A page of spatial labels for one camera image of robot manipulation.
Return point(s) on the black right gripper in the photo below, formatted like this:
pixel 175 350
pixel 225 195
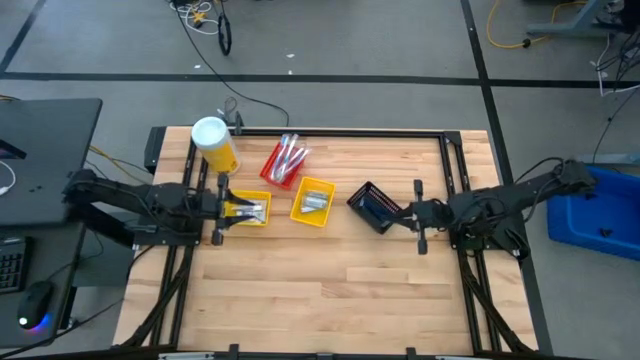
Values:
pixel 432 215

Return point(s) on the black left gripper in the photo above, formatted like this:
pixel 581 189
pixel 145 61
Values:
pixel 207 205

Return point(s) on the small white toothpaste tube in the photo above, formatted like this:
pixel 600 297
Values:
pixel 256 219
pixel 256 206
pixel 255 212

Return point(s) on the blue disposable razor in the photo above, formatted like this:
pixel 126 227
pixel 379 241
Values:
pixel 382 216
pixel 372 207

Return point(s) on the blue white toothbrush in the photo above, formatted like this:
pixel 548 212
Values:
pixel 286 170
pixel 290 150

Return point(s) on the red white toothbrush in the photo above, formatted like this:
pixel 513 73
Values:
pixel 299 159

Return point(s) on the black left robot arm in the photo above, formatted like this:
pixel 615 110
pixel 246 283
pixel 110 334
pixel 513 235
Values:
pixel 125 192

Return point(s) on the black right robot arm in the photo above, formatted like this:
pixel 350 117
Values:
pixel 525 192

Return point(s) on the black plastic basket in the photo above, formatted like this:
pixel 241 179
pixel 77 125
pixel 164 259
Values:
pixel 387 200

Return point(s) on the yellow plastic basket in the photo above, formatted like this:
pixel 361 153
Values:
pixel 310 220
pixel 260 195

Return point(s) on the red plastic basket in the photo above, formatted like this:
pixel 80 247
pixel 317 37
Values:
pixel 266 172

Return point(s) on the yellow wipes canister white lid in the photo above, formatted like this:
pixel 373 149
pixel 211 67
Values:
pixel 215 145

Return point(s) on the dark grey desk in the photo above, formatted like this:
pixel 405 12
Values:
pixel 55 255

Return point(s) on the blue plastic bin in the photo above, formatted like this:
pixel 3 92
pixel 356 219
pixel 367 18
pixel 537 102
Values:
pixel 600 220

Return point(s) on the black desk panel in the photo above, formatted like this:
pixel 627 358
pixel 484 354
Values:
pixel 50 150

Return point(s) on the yellow connector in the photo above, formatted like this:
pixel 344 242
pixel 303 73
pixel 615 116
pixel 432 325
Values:
pixel 199 16

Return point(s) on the grey desk foot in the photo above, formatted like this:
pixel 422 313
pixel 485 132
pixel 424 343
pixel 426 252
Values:
pixel 610 159

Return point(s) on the black computer mouse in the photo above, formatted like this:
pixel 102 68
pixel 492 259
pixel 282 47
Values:
pixel 35 302

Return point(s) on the black backlit keyboard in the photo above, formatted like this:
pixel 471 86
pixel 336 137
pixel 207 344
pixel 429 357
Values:
pixel 11 265

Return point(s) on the grey desk leg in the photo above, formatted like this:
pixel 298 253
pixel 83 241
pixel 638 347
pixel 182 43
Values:
pixel 575 30

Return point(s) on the black aluminium table frame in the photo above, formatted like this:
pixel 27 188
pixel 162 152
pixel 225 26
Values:
pixel 350 132

